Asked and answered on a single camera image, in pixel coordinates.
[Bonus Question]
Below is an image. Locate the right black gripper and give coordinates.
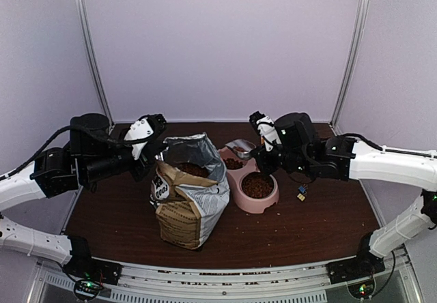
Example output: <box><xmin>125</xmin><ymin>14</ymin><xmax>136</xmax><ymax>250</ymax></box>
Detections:
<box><xmin>251</xmin><ymin>143</ymin><xmax>313</xmax><ymax>177</ymax></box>

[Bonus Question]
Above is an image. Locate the metal food scoop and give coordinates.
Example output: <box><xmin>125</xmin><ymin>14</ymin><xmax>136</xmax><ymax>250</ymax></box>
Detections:
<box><xmin>225</xmin><ymin>139</ymin><xmax>256</xmax><ymax>160</ymax></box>

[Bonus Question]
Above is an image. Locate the pink double pet bowl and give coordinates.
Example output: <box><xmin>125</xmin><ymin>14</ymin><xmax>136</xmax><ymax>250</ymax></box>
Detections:
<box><xmin>219</xmin><ymin>147</ymin><xmax>279</xmax><ymax>214</ymax></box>

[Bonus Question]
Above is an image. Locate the dog food bag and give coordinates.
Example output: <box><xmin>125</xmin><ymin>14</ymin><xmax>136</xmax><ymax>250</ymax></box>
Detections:
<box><xmin>150</xmin><ymin>132</ymin><xmax>230</xmax><ymax>250</ymax></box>

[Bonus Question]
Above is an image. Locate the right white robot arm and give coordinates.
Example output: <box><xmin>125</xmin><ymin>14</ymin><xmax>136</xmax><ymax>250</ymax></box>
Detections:
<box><xmin>249</xmin><ymin>112</ymin><xmax>436</xmax><ymax>277</ymax></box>

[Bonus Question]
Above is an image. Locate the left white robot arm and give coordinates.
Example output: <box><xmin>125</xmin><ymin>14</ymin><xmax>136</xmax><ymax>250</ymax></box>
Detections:
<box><xmin>1</xmin><ymin>113</ymin><xmax>167</xmax><ymax>278</ymax></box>

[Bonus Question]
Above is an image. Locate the brown dog kibble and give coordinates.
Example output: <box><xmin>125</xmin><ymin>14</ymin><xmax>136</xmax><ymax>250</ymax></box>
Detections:
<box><xmin>224</xmin><ymin>158</ymin><xmax>274</xmax><ymax>199</ymax></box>

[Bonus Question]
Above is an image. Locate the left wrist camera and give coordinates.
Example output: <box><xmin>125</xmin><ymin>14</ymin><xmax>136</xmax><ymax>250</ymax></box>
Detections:
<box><xmin>123</xmin><ymin>114</ymin><xmax>167</xmax><ymax>148</ymax></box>

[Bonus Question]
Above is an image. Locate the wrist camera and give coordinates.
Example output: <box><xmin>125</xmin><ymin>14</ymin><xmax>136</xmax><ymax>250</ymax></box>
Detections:
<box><xmin>123</xmin><ymin>114</ymin><xmax>167</xmax><ymax>148</ymax></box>
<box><xmin>249</xmin><ymin>111</ymin><xmax>281</xmax><ymax>152</ymax></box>

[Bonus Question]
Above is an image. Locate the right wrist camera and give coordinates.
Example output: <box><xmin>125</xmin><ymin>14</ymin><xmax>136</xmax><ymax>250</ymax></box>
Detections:
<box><xmin>249</xmin><ymin>111</ymin><xmax>281</xmax><ymax>152</ymax></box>

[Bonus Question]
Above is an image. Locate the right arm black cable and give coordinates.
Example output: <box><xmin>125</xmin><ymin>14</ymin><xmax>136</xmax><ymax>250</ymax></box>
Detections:
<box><xmin>348</xmin><ymin>132</ymin><xmax>389</xmax><ymax>154</ymax></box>

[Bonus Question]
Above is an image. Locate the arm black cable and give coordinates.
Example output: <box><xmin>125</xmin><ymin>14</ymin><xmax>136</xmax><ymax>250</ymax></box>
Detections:
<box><xmin>0</xmin><ymin>124</ymin><xmax>154</xmax><ymax>181</ymax></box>
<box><xmin>348</xmin><ymin>132</ymin><xmax>389</xmax><ymax>154</ymax></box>

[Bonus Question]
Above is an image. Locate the right aluminium frame post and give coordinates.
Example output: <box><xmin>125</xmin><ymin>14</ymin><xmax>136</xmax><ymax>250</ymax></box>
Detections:
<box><xmin>330</xmin><ymin>0</ymin><xmax>370</xmax><ymax>130</ymax></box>

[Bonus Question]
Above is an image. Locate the aluminium frame post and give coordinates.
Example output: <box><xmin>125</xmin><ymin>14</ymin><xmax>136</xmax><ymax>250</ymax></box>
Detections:
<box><xmin>75</xmin><ymin>0</ymin><xmax>114</xmax><ymax>126</ymax></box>
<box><xmin>330</xmin><ymin>0</ymin><xmax>370</xmax><ymax>130</ymax></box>

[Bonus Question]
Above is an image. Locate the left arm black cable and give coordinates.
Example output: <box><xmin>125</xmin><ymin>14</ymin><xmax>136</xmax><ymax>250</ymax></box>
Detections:
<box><xmin>0</xmin><ymin>124</ymin><xmax>154</xmax><ymax>181</ymax></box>

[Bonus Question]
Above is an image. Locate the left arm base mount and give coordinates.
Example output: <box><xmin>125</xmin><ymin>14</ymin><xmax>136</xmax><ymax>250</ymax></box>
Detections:
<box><xmin>61</xmin><ymin>258</ymin><xmax>122</xmax><ymax>302</ymax></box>

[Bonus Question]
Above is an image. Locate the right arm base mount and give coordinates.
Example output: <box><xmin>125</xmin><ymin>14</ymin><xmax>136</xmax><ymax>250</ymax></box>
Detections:
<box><xmin>326</xmin><ymin>233</ymin><xmax>385</xmax><ymax>300</ymax></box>

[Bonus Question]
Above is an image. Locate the left aluminium frame post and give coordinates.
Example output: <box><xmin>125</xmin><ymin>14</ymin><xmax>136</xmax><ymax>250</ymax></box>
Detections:
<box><xmin>75</xmin><ymin>0</ymin><xmax>114</xmax><ymax>126</ymax></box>

